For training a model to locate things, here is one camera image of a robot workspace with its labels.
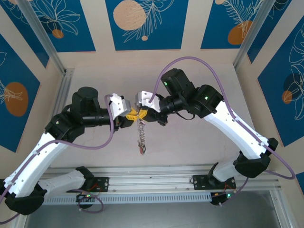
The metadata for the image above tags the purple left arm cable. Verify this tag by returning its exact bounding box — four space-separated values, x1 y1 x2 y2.
0 94 116 224

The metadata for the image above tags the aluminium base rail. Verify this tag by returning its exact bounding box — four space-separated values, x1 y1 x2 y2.
41 165 283 192

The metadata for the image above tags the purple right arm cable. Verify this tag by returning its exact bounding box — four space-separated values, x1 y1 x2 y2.
148 56 296 208

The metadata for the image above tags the small circuit board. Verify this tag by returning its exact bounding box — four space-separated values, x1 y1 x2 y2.
210 190 237 207
76 191 97 202

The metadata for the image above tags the white slotted cable duct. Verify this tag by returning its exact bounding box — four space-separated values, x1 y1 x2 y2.
44 192 212 205

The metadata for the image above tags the silver keyring chain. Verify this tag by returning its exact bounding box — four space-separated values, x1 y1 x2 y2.
135 118 147 155

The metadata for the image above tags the aluminium side rail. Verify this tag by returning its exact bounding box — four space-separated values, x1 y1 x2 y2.
51 68 75 119

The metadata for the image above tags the aluminium frame post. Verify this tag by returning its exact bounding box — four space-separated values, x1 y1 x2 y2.
269 189 293 228
232 0 276 69
16 0 66 75
13 211 29 228

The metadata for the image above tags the black mounting plate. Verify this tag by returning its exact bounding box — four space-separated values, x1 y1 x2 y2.
91 176 110 192
191 174 211 190

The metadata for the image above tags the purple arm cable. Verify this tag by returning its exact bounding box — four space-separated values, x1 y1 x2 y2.
0 94 116 224
148 56 296 208

